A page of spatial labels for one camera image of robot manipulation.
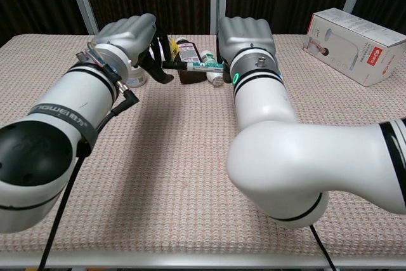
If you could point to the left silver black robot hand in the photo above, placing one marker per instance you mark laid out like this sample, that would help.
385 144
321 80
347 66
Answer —
130 33

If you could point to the white cardboard lamp box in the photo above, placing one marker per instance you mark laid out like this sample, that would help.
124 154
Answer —
355 45

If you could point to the white bottle green label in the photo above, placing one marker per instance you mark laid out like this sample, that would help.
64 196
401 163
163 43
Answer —
213 77

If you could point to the brown medicine bottle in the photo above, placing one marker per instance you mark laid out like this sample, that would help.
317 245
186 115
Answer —
190 52

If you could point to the green white marker pen body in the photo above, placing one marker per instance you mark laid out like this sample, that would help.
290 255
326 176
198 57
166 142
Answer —
206 66

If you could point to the pink woven tablecloth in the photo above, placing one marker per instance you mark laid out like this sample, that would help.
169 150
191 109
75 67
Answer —
177 156

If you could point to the small white jar grey lid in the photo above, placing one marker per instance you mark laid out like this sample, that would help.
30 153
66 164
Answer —
139 77

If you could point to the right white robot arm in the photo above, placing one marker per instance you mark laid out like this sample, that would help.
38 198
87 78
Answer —
285 163

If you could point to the small black cap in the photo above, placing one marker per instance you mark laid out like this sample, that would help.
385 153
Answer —
176 65

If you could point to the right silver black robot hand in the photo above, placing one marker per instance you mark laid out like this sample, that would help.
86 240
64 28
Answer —
244 33

